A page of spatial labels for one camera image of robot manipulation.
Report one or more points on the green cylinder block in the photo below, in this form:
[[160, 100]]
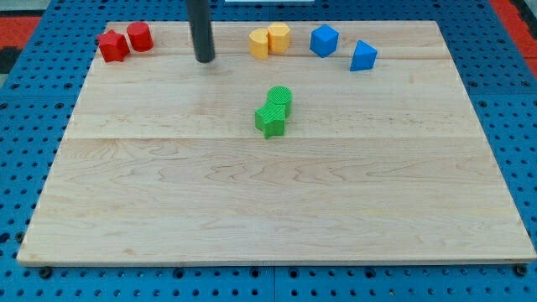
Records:
[[281, 95]]

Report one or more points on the blue triangular prism block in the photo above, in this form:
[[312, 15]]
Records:
[[364, 56]]

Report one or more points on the yellow hexagonal block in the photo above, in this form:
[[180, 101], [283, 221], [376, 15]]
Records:
[[278, 37]]

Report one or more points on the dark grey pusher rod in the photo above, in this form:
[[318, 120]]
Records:
[[199, 18]]

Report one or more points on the blue cube block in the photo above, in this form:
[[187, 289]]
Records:
[[324, 40]]

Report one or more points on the red star block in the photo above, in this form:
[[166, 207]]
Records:
[[113, 46]]

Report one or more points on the red cylinder block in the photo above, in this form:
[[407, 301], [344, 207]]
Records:
[[140, 36]]

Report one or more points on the light wooden board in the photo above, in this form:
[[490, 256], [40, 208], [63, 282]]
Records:
[[161, 163]]

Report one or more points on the green star block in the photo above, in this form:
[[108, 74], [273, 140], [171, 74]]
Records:
[[270, 120]]

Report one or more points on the yellow half-cylinder block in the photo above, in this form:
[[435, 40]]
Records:
[[258, 44]]

